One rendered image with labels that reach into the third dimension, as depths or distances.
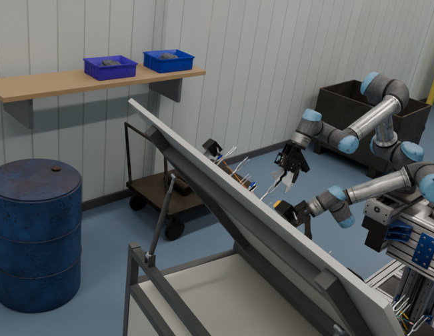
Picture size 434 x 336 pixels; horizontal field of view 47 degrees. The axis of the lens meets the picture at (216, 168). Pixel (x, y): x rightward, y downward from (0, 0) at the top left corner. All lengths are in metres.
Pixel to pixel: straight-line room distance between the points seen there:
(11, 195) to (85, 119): 1.17
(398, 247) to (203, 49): 2.46
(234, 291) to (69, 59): 2.09
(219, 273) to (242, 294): 0.16
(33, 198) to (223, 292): 1.19
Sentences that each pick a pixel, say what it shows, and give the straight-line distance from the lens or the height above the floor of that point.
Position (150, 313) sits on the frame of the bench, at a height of 0.80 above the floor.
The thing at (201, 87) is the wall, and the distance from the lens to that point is 4.53.
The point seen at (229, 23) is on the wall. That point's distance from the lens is 4.56.
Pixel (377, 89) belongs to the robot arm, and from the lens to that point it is 2.39.
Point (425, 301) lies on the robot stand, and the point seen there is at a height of 0.58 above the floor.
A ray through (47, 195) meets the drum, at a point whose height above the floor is 0.80.
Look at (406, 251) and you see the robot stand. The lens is 2.78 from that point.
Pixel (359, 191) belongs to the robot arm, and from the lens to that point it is 2.33.
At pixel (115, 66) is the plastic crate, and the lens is 3.43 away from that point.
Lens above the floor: 2.27
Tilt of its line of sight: 26 degrees down
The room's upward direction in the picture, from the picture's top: 8 degrees clockwise
